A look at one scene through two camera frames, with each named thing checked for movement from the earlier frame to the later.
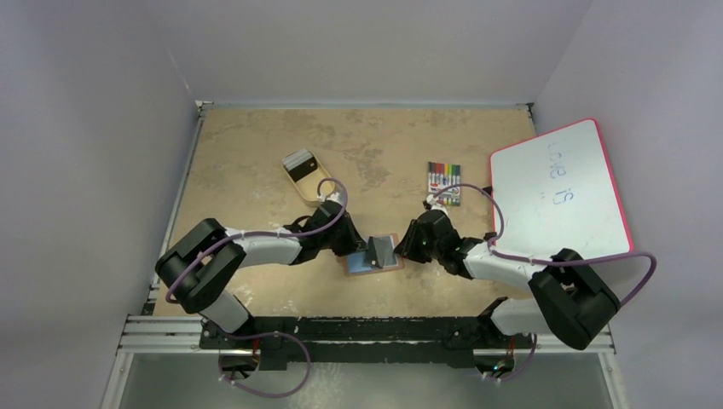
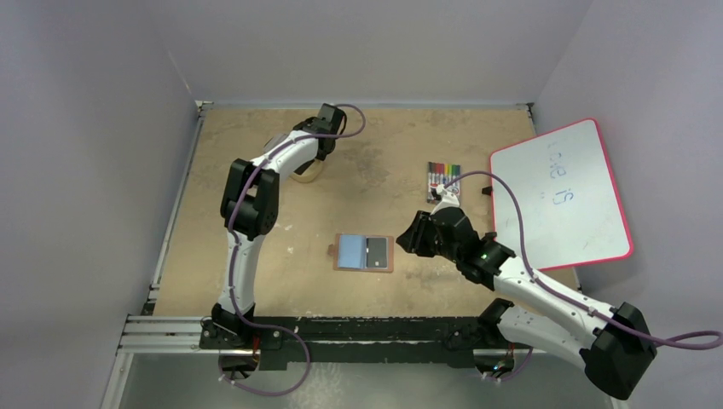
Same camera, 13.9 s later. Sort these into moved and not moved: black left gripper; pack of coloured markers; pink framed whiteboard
Moved: black left gripper
Not moved: pink framed whiteboard; pack of coloured markers
